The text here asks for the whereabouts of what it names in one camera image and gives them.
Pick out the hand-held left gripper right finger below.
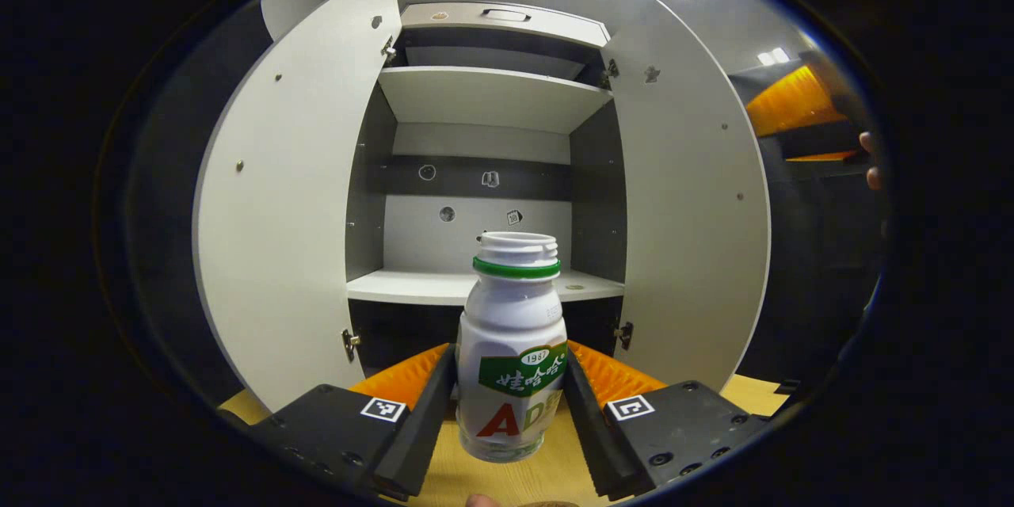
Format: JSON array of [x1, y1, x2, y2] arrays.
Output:
[[564, 341, 773, 501]]

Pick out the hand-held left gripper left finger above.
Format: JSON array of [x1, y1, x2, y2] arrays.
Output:
[[250, 343, 458, 501]]

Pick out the white bottle with green label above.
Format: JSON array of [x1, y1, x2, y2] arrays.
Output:
[[456, 231, 569, 463]]

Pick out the white cabinet door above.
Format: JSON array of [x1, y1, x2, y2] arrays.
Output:
[[600, 0, 771, 393], [193, 0, 402, 413]]

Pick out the white deep cabinet shelf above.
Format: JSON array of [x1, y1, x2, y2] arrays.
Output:
[[346, 268, 625, 307]]

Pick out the grey white cabinet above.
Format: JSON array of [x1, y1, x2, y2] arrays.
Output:
[[345, 2, 627, 381]]

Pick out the white cabinet drawer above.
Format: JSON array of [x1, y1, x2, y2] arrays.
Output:
[[400, 2, 611, 48]]

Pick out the white short cabinet shelf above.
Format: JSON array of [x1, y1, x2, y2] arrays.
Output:
[[378, 66, 613, 135]]

